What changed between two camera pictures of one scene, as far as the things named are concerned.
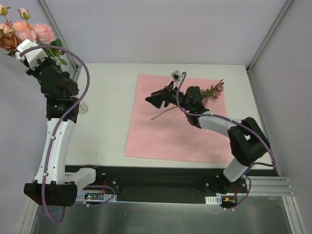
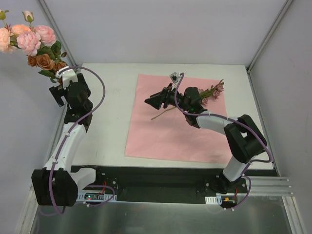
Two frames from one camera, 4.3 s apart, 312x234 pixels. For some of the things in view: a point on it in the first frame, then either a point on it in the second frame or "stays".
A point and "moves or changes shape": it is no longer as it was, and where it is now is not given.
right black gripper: x=166 y=95 stays
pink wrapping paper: x=166 y=133 stays
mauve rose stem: x=214 y=90 stays
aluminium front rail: x=270 y=185 stays
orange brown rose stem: x=8 y=40 moves or changes shape
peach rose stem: x=24 y=13 → x=9 y=34
